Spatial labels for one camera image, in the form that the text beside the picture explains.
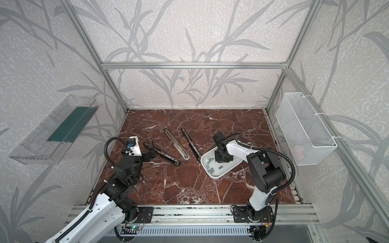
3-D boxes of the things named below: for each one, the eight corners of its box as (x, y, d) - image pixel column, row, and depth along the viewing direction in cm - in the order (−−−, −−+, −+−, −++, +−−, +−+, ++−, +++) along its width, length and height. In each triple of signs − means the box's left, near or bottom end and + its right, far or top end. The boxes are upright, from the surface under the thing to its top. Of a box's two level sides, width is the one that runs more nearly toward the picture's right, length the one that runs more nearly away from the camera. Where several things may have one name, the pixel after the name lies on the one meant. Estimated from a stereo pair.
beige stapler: (186, 161, 95) (185, 158, 92) (163, 132, 109) (162, 130, 106) (190, 158, 96) (189, 156, 94) (167, 130, 110) (166, 128, 108)
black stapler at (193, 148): (197, 161, 94) (197, 159, 92) (179, 131, 109) (178, 129, 107) (202, 158, 96) (202, 156, 94) (184, 129, 111) (183, 127, 108)
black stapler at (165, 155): (142, 147, 101) (141, 145, 99) (146, 142, 103) (145, 140, 101) (178, 167, 92) (177, 165, 90) (181, 162, 94) (181, 160, 92)
